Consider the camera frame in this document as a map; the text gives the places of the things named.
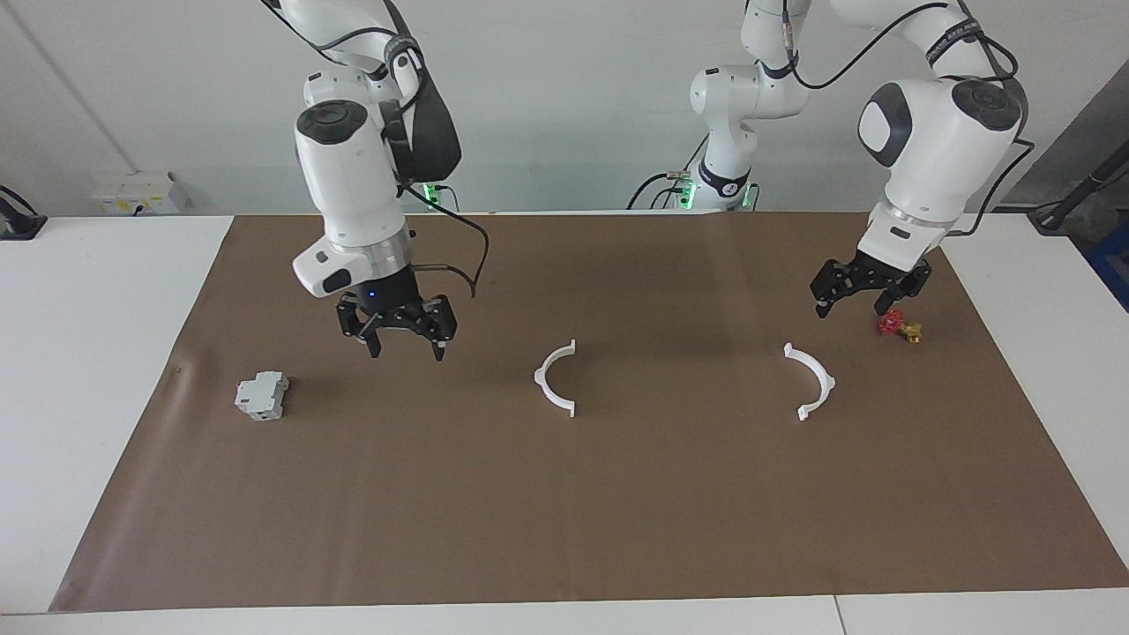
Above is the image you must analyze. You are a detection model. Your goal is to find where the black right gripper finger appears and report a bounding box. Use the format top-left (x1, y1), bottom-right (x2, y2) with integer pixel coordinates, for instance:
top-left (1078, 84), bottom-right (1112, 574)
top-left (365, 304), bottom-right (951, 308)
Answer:
top-left (337, 300), bottom-right (383, 359)
top-left (422, 295), bottom-right (458, 362)

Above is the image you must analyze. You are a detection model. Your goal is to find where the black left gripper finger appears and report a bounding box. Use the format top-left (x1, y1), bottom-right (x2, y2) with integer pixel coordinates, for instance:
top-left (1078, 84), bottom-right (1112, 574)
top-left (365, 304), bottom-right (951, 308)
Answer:
top-left (873, 261), bottom-right (934, 316)
top-left (810, 259), bottom-right (852, 320)

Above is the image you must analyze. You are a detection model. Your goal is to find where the white half pipe clamp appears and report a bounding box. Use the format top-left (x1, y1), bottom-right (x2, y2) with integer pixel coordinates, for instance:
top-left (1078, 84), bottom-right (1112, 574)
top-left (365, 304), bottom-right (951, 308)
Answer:
top-left (783, 342), bottom-right (836, 422)
top-left (534, 339), bottom-right (578, 418)

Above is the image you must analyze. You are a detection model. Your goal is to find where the red handwheel brass valve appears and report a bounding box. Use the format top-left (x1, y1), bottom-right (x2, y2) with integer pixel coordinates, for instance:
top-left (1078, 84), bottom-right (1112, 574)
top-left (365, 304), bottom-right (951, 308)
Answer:
top-left (878, 309), bottom-right (923, 344)

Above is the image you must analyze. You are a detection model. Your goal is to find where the white circuit breaker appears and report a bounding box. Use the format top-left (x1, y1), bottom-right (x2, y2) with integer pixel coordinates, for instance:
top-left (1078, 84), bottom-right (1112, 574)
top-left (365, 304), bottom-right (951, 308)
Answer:
top-left (234, 370), bottom-right (290, 422)

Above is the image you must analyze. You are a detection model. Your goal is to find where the black stand leg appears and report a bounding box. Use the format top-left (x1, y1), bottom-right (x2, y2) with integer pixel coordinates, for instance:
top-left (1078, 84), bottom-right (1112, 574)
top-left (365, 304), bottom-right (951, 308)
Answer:
top-left (1028, 141), bottom-right (1129, 235)

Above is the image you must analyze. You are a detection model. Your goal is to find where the blue crate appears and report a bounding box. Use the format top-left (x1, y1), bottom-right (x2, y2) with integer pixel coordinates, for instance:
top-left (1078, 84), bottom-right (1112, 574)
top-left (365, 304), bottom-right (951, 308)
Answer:
top-left (1087, 220), bottom-right (1129, 311)

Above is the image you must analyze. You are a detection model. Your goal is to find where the brown paper mat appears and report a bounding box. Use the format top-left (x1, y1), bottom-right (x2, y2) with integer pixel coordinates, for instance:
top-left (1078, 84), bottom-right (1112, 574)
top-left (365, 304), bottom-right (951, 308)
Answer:
top-left (49, 212), bottom-right (1129, 614)

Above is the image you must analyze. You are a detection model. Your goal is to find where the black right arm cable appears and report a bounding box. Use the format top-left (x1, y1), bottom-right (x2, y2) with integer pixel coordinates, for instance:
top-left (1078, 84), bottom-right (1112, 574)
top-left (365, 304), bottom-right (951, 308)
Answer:
top-left (260, 0), bottom-right (491, 299)

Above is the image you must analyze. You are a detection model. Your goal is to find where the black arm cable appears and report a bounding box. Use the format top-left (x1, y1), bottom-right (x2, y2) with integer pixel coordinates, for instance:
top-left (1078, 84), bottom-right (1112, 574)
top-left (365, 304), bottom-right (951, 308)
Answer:
top-left (745, 0), bottom-right (1035, 239)
top-left (260, 0), bottom-right (491, 299)

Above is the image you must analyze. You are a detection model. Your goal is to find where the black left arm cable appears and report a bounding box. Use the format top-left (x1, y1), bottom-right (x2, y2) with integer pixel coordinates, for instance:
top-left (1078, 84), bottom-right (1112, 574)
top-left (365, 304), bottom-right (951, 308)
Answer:
top-left (745, 0), bottom-right (1035, 239)

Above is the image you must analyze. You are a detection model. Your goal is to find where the black base cable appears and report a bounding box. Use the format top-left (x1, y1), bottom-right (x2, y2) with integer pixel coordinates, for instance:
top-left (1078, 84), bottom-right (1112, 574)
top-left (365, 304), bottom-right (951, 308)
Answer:
top-left (627, 170), bottom-right (702, 211)

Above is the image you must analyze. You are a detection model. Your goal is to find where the white wall socket box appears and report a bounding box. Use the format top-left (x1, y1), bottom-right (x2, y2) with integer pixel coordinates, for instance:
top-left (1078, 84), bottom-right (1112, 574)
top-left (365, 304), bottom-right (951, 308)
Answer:
top-left (93, 172), bottom-right (191, 215)

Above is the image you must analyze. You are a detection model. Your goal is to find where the black clamp mount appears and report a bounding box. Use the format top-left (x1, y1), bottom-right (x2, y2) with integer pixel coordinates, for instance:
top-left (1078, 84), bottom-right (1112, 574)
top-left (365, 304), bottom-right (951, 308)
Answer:
top-left (0, 185), bottom-right (47, 241)

